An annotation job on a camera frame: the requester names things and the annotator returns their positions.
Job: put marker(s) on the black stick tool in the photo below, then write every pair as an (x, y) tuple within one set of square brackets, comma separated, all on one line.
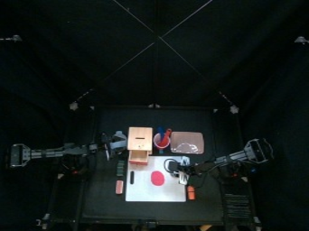
[(131, 177)]

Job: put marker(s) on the dark green toy block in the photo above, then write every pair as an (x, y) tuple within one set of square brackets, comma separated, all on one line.
[(120, 168)]

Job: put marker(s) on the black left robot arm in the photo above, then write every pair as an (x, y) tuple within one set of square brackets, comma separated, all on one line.
[(44, 153)]

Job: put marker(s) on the black printed label plate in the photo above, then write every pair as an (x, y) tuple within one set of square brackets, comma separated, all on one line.
[(237, 207)]

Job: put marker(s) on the pink toy block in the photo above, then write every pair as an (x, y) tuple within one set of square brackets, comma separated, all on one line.
[(119, 187)]

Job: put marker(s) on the red flat dough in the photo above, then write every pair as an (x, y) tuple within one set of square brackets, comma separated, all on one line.
[(158, 178)]

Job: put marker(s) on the white cutting board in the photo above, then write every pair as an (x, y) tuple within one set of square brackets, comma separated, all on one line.
[(152, 194)]

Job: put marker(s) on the red plastic tool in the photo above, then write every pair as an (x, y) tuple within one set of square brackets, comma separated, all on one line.
[(166, 133)]

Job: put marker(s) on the wooden drawer with red front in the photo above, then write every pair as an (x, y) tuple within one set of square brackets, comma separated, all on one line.
[(139, 157)]

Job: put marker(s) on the silver frame bracket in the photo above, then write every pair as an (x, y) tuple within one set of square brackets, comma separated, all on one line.
[(74, 106), (152, 105), (301, 39), (234, 109)]

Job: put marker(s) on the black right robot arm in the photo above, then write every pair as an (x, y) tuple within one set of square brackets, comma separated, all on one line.
[(241, 156)]

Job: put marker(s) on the orange toy block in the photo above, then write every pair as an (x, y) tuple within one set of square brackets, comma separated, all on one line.
[(191, 192)]

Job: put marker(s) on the clear plastic bowl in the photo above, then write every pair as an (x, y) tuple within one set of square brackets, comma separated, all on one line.
[(187, 143)]

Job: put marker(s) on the wooden box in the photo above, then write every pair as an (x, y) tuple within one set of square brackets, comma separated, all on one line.
[(139, 138)]

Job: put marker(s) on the red cup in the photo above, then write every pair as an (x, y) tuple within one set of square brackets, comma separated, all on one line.
[(160, 144)]

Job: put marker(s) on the blue plastic tool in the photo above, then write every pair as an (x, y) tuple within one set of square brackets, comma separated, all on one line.
[(160, 132)]

